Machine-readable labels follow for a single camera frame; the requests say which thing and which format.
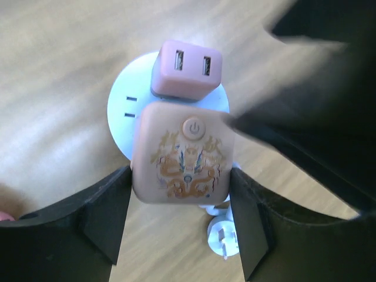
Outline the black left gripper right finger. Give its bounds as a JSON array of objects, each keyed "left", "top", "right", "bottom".
[{"left": 230, "top": 168, "right": 375, "bottom": 281}]

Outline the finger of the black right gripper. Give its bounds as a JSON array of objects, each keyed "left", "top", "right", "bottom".
[
  {"left": 227, "top": 46, "right": 375, "bottom": 212},
  {"left": 267, "top": 1, "right": 375, "bottom": 47}
]

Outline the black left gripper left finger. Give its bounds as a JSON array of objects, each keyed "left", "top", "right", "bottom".
[{"left": 1, "top": 167, "right": 132, "bottom": 281}]

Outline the round strip grey cable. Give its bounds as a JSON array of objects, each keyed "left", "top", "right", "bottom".
[{"left": 197, "top": 164, "right": 243, "bottom": 260}]

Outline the pink triangular power strip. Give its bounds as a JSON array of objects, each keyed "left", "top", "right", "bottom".
[{"left": 0, "top": 211, "right": 15, "bottom": 221}]

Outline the small pink plug adapter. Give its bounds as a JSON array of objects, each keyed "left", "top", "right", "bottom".
[{"left": 150, "top": 40, "right": 223, "bottom": 101}]

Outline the white round power strip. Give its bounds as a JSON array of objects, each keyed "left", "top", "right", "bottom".
[{"left": 107, "top": 51, "right": 230, "bottom": 160}]

